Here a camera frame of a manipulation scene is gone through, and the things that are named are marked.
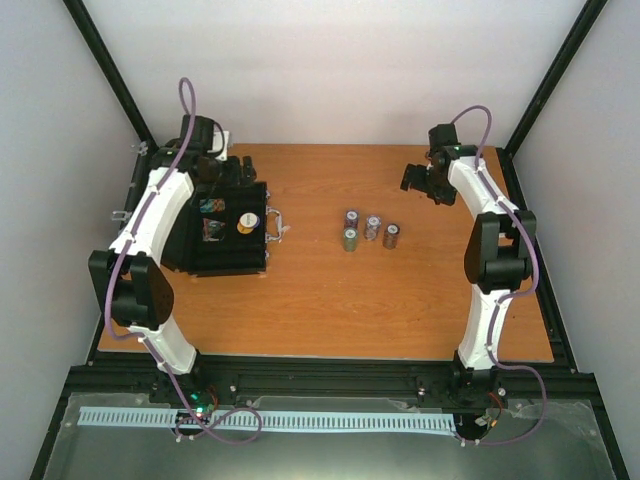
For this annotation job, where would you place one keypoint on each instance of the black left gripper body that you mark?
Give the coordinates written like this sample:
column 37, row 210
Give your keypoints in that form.
column 218, row 176

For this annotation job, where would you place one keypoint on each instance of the white slotted cable duct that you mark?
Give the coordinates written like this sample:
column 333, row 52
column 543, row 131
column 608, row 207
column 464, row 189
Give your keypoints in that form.
column 270, row 421

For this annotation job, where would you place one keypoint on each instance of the black poker set case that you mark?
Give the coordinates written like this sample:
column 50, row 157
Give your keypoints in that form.
column 168, row 227

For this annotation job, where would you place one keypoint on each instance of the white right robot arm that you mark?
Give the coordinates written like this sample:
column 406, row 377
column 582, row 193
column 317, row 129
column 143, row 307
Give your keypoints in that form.
column 499, row 255

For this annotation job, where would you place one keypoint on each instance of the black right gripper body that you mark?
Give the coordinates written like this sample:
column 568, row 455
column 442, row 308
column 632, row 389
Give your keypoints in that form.
column 433, row 184

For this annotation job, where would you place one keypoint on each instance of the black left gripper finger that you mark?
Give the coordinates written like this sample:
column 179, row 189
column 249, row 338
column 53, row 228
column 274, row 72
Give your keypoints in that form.
column 234, row 171
column 249, row 174

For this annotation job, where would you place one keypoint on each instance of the grey chip stack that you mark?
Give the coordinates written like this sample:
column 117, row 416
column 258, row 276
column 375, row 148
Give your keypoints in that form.
column 372, row 227

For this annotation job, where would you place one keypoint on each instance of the black aluminium frame rail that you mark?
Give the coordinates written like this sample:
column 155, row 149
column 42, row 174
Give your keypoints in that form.
column 234, row 378

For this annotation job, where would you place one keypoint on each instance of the black frame post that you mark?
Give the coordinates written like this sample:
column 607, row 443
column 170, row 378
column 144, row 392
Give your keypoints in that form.
column 101, row 54
column 571, row 44

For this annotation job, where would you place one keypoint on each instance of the brown chip stack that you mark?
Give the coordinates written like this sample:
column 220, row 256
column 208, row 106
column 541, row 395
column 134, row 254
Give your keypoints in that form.
column 391, row 236

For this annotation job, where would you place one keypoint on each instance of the black left frame post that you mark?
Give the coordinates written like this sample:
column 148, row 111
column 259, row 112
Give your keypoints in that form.
column 101, row 54

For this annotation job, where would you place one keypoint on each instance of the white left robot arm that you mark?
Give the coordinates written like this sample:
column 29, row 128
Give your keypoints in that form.
column 135, row 294

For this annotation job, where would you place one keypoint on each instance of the white dealer button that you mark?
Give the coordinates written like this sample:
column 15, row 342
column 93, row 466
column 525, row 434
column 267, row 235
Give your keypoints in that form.
column 250, row 219

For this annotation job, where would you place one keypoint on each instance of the black right frame post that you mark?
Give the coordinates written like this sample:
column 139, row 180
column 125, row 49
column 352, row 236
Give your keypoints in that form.
column 571, row 44

